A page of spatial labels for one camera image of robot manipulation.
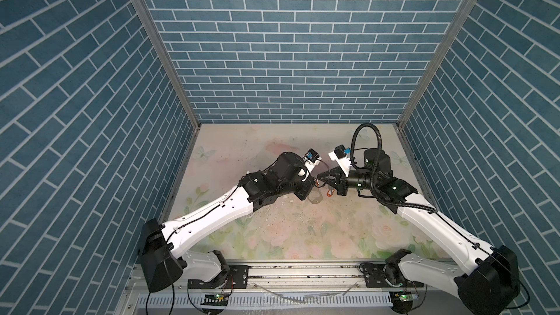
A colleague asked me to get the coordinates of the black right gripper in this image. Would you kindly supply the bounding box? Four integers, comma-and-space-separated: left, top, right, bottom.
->
317, 165, 378, 196

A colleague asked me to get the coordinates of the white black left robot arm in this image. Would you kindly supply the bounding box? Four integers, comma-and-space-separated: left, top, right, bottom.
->
138, 150, 321, 293

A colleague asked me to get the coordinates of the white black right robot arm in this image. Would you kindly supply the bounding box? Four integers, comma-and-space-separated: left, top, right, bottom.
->
317, 145, 522, 314

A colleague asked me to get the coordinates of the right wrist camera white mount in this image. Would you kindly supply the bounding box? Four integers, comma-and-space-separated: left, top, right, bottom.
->
328, 144, 352, 177

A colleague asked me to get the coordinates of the black corrugated cable hose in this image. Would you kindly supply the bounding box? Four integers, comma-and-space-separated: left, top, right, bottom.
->
349, 122, 438, 213

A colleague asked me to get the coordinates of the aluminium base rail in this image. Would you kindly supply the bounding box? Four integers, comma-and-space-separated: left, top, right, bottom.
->
230, 254, 481, 293

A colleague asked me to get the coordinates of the white slotted cable duct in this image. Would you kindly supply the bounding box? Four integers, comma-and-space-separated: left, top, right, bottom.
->
172, 292, 395, 310

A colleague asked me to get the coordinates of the aluminium corner post right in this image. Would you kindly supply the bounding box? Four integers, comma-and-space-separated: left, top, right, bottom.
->
395, 0, 500, 131

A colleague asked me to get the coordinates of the aluminium corner post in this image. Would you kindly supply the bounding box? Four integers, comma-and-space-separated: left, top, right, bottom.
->
395, 0, 500, 131
130, 0, 201, 132

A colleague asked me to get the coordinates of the aluminium corner post left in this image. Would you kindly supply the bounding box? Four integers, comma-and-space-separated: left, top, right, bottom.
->
130, 0, 201, 132

